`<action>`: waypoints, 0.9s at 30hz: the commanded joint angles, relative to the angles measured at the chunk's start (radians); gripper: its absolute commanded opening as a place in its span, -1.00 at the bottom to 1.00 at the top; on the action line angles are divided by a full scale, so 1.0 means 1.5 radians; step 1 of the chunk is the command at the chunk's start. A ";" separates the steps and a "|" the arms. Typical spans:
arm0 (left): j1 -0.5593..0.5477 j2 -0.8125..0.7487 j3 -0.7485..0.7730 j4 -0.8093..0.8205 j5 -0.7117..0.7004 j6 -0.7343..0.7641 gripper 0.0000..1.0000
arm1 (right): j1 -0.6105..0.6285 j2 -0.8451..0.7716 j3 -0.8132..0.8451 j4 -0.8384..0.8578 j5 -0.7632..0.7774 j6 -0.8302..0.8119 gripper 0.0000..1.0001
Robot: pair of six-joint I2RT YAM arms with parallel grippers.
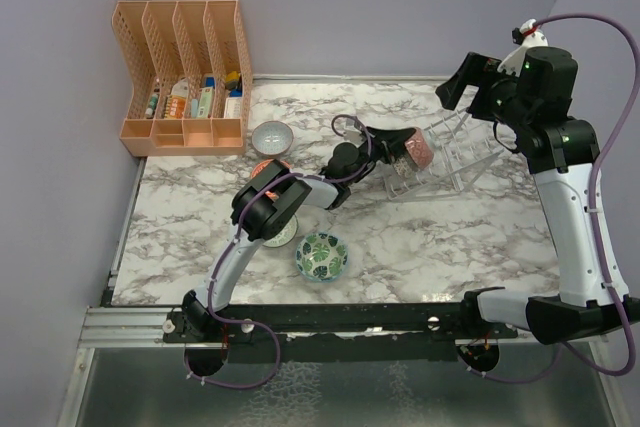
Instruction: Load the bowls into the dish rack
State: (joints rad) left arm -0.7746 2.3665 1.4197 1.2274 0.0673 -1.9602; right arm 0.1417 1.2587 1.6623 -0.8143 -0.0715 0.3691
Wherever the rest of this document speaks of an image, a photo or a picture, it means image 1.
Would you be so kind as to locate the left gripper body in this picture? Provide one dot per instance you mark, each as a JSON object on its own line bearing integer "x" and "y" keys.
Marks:
{"x": 378, "y": 152}

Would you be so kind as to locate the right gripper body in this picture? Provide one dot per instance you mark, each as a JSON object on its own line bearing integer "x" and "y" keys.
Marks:
{"x": 496, "y": 98}

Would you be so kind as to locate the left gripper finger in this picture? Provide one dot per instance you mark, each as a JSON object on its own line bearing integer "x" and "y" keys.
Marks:
{"x": 396, "y": 158}
{"x": 390, "y": 136}

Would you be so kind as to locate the dark floral pink bowl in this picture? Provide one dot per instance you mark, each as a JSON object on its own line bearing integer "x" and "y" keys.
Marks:
{"x": 418, "y": 150}

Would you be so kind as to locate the grey blue bowl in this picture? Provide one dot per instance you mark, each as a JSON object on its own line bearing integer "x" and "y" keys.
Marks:
{"x": 272, "y": 138}

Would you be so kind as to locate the orange white floral bowl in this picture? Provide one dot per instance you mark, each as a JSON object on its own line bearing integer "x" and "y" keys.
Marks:
{"x": 270, "y": 169}

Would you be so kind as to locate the white green patterned bowl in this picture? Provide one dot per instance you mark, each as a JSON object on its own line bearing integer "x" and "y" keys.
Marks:
{"x": 287, "y": 234}

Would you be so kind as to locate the white brown lattice bowl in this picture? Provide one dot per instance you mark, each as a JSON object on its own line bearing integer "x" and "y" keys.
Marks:
{"x": 403, "y": 167}

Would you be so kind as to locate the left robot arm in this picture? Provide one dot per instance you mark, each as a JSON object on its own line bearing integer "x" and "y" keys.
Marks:
{"x": 263, "y": 207}

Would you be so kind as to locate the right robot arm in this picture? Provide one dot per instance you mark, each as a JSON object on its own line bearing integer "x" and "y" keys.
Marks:
{"x": 561, "y": 152}

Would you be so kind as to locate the clear acrylic dish rack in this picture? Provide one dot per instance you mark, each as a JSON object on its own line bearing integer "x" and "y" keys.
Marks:
{"x": 464, "y": 149}

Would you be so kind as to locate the green leaf pattern bowl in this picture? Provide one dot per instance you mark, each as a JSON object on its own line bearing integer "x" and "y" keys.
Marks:
{"x": 321, "y": 257}

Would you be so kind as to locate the blue yellow items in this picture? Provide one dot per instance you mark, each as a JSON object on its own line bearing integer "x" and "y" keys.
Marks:
{"x": 233, "y": 83}

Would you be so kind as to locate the green white box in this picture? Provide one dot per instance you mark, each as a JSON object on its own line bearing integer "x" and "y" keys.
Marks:
{"x": 201, "y": 105}

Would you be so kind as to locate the orange white box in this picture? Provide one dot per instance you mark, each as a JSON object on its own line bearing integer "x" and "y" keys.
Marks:
{"x": 177, "y": 100}

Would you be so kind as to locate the orange plastic file organizer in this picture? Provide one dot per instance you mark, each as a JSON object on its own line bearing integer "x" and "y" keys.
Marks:
{"x": 172, "y": 39}

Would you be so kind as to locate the small bottles in organizer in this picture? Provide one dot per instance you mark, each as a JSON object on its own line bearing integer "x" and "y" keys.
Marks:
{"x": 153, "y": 100}

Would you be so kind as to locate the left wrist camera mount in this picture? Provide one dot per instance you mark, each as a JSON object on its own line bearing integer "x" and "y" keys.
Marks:
{"x": 353, "y": 133}

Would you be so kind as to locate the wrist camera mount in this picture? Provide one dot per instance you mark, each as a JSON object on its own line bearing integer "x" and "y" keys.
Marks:
{"x": 353, "y": 133}
{"x": 527, "y": 36}

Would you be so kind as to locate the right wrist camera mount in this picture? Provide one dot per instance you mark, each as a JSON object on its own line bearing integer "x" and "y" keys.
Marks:
{"x": 527, "y": 36}

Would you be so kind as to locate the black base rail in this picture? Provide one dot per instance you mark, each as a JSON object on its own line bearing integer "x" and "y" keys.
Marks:
{"x": 330, "y": 332}

